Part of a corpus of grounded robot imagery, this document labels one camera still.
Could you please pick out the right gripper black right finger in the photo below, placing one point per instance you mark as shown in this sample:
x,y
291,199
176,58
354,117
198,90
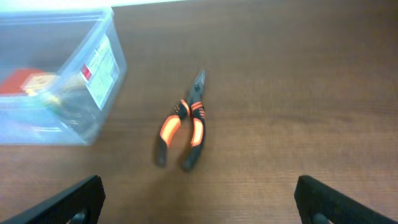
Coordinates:
x,y
319,203

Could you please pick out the clear plastic container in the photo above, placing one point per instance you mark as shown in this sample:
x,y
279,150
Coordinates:
x,y
82,47

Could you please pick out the orange scraper with wooden handle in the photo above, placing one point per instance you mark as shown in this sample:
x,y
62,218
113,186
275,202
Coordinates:
x,y
27,81

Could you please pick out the orange black needle-nose pliers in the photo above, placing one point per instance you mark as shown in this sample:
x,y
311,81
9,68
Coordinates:
x,y
189,110

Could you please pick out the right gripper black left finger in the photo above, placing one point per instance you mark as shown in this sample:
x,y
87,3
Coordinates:
x,y
80,203

